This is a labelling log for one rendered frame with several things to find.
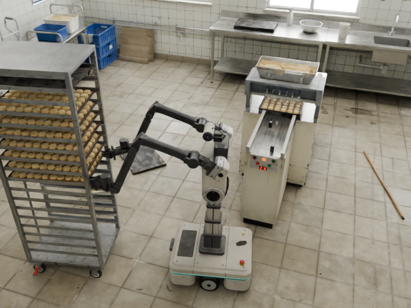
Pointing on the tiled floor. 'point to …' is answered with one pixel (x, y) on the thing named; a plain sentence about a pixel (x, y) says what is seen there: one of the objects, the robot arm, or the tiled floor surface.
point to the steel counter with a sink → (244, 65)
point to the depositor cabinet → (304, 126)
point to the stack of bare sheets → (145, 161)
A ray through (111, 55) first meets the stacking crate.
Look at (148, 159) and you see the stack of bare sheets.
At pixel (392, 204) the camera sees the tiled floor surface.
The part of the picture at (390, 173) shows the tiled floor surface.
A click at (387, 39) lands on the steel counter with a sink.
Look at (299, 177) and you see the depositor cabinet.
